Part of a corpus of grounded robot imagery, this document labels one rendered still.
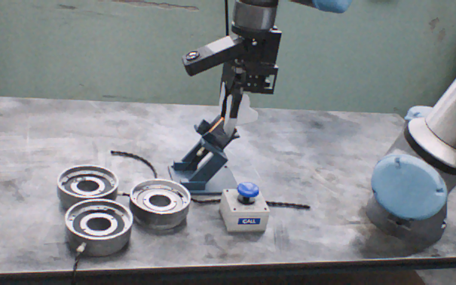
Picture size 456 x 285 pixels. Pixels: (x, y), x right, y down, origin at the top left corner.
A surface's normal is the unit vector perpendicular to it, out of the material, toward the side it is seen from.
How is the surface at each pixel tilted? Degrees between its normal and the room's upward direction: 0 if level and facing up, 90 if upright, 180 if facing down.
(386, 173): 97
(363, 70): 90
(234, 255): 0
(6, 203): 0
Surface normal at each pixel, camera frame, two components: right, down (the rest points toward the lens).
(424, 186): -0.54, 0.43
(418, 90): 0.22, 0.49
